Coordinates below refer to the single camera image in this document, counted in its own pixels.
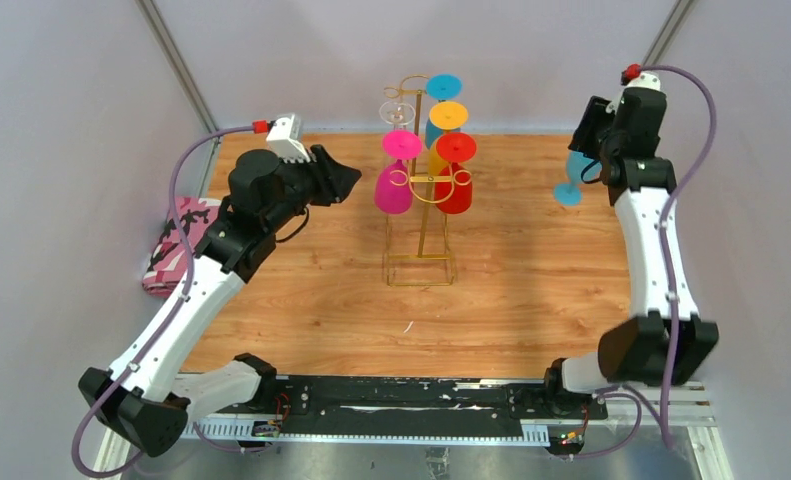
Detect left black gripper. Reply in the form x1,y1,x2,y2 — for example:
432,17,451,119
265,144,361,232

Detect clear wine glass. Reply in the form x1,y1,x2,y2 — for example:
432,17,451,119
378,100,416,128

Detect aluminium frame rail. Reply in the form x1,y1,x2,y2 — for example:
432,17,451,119
96,375,733,479

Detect back blue wine glass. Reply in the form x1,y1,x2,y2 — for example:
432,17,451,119
424,74,462,148

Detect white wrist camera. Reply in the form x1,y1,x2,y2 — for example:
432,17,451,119
605,64,661,114
266,113,313,164

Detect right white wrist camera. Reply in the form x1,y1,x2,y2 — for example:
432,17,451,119
605,64,661,114

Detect light blue wine glass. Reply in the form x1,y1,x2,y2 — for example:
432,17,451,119
553,151,601,206

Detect pink wine glass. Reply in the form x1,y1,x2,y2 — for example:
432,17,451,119
374,130,423,215

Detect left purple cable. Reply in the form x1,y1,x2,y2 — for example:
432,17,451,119
70,120,270,480

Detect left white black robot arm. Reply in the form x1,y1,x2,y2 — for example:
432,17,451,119
78,144,362,457

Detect red wine glass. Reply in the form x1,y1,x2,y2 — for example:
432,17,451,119
430,132,477,215

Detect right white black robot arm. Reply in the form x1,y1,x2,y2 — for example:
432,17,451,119
541,86,719,418

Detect yellow wine glass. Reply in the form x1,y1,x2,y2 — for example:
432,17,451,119
425,101,469,175

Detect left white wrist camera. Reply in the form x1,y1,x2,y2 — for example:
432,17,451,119
266,113,313,164

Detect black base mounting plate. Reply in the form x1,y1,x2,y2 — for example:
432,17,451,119
278,375,607,440

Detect pink camouflage cloth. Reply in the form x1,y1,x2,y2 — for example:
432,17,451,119
142,197,221,298

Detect gold wire glass rack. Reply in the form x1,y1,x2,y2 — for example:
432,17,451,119
383,74,456,287

